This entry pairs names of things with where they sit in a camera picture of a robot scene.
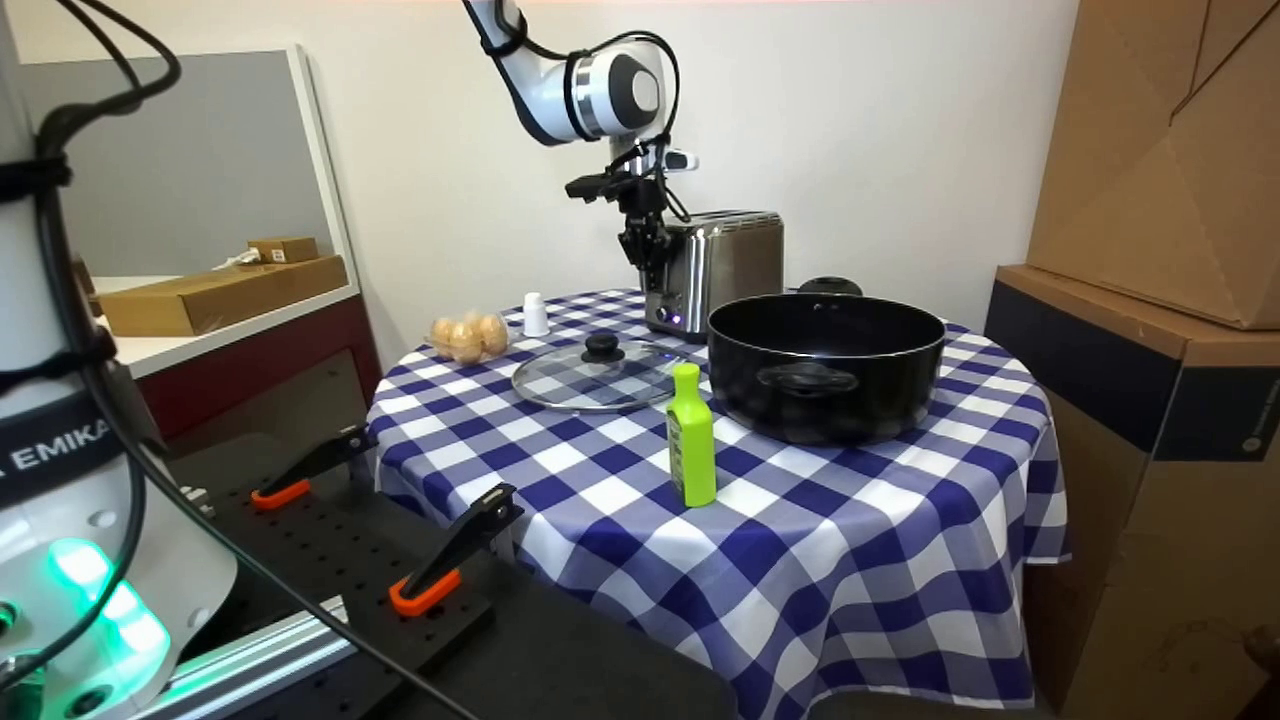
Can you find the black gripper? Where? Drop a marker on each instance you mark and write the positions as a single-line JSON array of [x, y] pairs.
[[641, 200]]

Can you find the silver toaster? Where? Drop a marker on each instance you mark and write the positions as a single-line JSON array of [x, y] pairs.
[[726, 264]]

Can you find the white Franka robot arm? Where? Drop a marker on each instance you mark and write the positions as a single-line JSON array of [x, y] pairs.
[[54, 562]]

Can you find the white salt shaker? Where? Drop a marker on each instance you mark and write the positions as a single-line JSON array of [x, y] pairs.
[[535, 318]]

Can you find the glass pot lid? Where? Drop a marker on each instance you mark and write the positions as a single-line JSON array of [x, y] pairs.
[[586, 376]]

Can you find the brown egg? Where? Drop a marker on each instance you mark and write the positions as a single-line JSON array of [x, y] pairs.
[[441, 339], [495, 334], [464, 342]]

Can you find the green plastic bottle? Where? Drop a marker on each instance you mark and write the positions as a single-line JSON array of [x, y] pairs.
[[688, 446]]

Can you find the black cooking pot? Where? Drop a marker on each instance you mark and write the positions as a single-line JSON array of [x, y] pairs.
[[827, 361]]

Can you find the blue white checkered tablecloth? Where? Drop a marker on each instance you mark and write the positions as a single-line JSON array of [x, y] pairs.
[[802, 562]]

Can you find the black orange spring clamp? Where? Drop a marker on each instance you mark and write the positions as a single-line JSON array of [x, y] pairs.
[[307, 470], [455, 547]]

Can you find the white red desk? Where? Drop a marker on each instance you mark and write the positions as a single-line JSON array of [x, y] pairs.
[[254, 358]]

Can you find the wooden tray box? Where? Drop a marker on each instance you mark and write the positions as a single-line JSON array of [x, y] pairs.
[[220, 296]]

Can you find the grey partition panel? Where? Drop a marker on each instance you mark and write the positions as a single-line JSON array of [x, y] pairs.
[[184, 161]]

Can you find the large cardboard box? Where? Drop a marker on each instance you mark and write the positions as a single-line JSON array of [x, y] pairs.
[[1173, 147]]

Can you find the brown cabinet black band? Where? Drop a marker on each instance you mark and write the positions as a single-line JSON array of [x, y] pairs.
[[1145, 506]]

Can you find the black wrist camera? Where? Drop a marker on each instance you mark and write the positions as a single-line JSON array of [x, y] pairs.
[[595, 184]]

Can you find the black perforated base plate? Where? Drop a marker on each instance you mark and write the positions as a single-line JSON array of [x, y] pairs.
[[335, 562]]

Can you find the aluminium profile rail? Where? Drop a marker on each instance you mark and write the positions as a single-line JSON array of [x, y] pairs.
[[254, 659]]

